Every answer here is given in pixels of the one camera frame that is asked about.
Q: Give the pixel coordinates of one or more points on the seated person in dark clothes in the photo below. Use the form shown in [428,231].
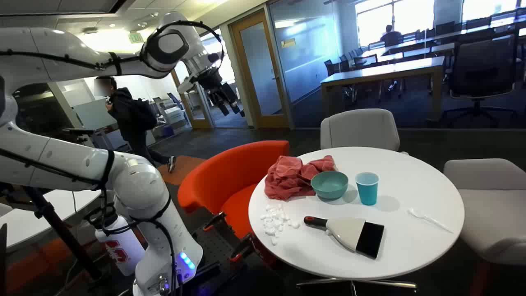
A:
[392,36]

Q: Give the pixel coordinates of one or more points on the walking person in dark clothes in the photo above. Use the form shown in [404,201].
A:
[129,117]

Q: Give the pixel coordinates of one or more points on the wooden door with glass panel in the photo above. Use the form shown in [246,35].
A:
[257,71]

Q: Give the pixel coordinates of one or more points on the white crumpled paper bits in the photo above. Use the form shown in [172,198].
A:
[272,222]

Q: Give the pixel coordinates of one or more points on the white bottle with red print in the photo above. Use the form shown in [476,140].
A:
[124,249]

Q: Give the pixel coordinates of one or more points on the long wooden table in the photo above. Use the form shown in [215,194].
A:
[384,69]

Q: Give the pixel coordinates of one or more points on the black backpack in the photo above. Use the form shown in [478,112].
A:
[145,114]

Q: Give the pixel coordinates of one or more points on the green bowl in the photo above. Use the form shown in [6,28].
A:
[330,189]

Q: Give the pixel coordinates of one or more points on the white upholstered chair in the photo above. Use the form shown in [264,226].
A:
[494,207]
[359,129]

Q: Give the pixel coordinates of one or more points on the red crumpled cloth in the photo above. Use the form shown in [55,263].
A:
[288,178]

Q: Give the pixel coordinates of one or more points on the white plastic utensil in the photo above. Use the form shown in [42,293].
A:
[430,219]

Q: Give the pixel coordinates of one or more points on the blue plastic cup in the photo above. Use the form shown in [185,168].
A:
[367,191]

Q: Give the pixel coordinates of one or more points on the orange black clamp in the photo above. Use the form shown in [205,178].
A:
[242,249]
[215,221]

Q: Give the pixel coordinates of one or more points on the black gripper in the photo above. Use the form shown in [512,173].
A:
[213,83]

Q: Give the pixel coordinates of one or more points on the black tripod stand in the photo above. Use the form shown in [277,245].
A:
[52,222]

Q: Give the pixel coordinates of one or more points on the large orange tub chair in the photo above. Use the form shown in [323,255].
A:
[231,170]

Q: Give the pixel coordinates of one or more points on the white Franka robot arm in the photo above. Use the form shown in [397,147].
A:
[137,186]

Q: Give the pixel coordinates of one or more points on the black office chair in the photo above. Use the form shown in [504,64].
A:
[482,66]

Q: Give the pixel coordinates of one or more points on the metal table base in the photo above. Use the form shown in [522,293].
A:
[356,283]

